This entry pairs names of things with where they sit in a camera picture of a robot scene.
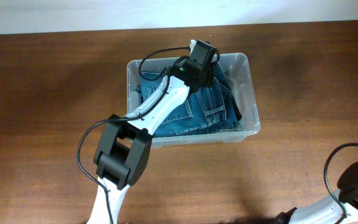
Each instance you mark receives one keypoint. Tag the dark blue jeans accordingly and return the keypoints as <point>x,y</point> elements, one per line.
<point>207,111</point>

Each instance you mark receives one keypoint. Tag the black shorts red waistband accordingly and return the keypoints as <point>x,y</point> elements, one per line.
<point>236,109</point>

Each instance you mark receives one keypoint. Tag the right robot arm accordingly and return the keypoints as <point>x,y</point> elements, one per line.
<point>327,210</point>

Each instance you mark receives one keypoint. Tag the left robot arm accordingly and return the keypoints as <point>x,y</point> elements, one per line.
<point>123,150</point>

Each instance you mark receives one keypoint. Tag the clear plastic storage bin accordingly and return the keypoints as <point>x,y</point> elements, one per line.
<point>236,69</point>

